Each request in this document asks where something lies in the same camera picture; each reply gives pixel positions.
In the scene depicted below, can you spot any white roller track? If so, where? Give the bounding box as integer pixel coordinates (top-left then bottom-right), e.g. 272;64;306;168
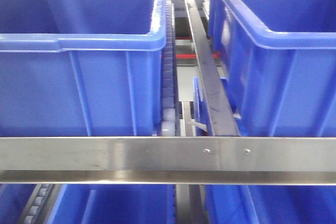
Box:
161;1;176;137

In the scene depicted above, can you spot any blue bin rack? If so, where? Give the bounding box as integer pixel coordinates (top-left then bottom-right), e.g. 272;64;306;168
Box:
208;0;335;137
1;0;167;136

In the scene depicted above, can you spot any lower blue bin right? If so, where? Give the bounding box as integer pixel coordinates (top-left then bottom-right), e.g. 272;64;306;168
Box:
205;185;335;223

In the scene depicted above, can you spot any blue bin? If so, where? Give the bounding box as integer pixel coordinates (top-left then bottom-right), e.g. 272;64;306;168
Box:
47;184;175;223
205;185;335;223

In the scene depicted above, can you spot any lower blue bin left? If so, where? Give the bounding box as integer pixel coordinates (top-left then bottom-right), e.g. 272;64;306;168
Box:
47;184;175;223

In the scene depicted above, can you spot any steel divider rail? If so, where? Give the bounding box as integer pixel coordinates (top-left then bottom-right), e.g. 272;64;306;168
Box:
184;0;240;136

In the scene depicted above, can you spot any steel front shelf rail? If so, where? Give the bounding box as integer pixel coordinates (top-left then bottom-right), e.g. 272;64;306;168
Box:
1;136;335;185

